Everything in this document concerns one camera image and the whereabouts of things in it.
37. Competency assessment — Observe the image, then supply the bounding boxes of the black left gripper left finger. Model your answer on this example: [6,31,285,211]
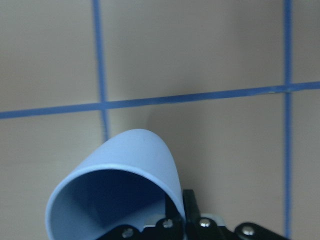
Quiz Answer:
[99,194,184,240]

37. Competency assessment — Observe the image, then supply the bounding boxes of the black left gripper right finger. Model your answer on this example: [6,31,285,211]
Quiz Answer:
[182,189,287,240]

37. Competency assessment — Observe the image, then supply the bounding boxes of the light blue plastic cup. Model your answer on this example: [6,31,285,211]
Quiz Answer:
[45,129,185,240]

